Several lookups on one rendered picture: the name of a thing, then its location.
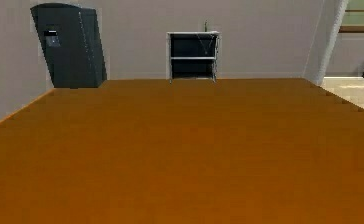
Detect white open sink cabinet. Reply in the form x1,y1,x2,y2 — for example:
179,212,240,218
166,30,221,84

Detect dark grey fridge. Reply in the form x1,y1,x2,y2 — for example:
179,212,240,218
29,2,108,90

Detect brown framed window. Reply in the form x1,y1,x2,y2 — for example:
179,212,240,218
338,0,364,34

